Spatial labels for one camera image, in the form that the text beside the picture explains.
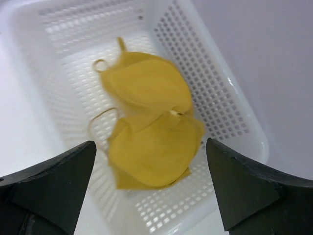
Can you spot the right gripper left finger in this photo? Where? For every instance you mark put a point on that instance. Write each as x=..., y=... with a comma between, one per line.
x=46, y=198

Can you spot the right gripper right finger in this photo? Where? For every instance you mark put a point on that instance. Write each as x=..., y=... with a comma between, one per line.
x=255, y=199

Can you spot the yellow bra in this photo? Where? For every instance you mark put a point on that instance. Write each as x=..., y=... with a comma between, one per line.
x=156, y=134

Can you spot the white plastic basket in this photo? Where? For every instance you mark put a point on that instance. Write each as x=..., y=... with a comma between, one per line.
x=52, y=45

